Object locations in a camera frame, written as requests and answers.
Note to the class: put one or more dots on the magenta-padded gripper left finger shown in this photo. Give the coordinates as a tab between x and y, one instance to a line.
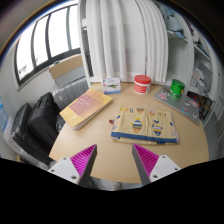
68	168

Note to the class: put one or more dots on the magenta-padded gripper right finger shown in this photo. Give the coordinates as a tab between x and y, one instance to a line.
160	168

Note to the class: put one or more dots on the yellow patterned towel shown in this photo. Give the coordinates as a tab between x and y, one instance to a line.
146	126

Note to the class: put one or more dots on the black bag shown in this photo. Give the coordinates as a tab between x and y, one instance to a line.
45	116

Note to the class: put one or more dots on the small red object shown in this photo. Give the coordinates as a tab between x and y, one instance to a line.
110	122

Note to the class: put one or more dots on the thick yellow and pink book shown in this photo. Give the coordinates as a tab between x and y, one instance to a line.
85	107

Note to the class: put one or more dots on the grey laptop with stickers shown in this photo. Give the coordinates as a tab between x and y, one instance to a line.
180	105

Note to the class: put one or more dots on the white slatted rack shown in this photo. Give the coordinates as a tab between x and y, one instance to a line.
220	125

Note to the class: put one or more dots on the grey ribbed radiator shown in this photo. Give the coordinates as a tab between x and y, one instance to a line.
70	93

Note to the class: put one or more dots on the green round tin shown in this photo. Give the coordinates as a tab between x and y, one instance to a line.
177	88

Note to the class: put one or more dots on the white jar with red lid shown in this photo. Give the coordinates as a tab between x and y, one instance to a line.
142	85

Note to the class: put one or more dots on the small white printed box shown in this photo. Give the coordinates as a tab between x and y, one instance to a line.
111	86

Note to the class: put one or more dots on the brown cardboard box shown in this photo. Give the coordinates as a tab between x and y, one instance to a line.
66	66

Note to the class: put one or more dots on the white shelf unit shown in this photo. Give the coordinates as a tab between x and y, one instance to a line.
196	60

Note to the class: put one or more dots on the black-framed window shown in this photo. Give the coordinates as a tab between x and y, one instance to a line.
46	40

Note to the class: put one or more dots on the white curtain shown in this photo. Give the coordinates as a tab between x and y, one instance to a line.
126	40

